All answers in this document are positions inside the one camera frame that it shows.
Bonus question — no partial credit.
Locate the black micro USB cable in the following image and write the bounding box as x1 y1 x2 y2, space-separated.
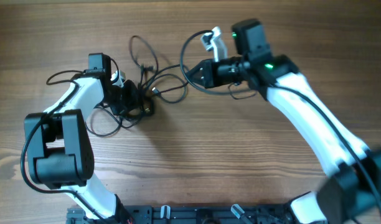
128 34 191 91

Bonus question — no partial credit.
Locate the black USB cable blue plug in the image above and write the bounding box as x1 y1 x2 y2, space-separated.
87 73 188 138

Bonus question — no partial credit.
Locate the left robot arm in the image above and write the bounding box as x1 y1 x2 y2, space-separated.
20 53 143 223

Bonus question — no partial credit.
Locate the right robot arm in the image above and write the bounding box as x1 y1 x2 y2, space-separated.
184 19 381 223

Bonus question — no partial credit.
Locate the left camera cable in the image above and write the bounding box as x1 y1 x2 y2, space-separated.
20 70 109 223

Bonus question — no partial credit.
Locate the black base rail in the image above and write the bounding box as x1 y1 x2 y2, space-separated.
65 203 303 224

